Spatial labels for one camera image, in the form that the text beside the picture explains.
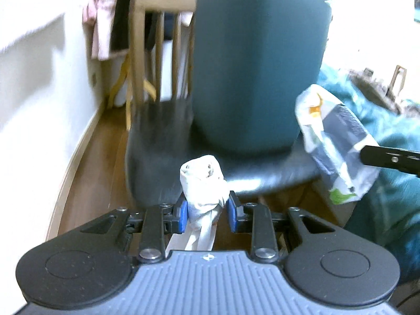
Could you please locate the teal plaid blanket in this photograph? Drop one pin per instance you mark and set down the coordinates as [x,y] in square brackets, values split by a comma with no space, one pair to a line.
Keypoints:
[387,223]

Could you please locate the pale tissue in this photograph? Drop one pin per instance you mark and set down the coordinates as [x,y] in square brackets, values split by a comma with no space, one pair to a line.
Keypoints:
[203,187]

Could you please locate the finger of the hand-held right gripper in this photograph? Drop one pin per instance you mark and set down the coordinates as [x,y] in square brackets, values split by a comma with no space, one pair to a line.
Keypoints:
[393,159]

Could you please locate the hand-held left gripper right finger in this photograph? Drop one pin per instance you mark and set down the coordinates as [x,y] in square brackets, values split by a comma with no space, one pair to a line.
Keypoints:
[232,215]

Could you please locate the teal plastic bin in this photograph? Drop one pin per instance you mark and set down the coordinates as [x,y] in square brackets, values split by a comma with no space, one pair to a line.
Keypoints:
[256,72]

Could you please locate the light wooden rack base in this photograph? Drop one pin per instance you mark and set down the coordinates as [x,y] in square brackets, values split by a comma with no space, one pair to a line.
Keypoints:
[115,87]

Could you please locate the wooden frame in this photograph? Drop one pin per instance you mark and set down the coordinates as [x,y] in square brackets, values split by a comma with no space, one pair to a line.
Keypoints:
[393,82]

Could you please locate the wooden chair with black seat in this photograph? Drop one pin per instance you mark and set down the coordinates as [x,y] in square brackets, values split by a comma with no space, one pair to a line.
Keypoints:
[154,157]

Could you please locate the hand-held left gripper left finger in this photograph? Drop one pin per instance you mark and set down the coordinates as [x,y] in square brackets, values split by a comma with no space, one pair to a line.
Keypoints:
[181,216]

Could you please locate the brown fleece blanket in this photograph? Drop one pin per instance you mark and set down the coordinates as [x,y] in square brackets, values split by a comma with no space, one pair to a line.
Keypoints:
[374,88]

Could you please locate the white blue plastic wrapper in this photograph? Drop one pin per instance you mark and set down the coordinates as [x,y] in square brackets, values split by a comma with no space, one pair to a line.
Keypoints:
[331,137]

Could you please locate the pink fleece garment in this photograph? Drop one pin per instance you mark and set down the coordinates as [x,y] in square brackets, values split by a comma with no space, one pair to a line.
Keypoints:
[101,16]

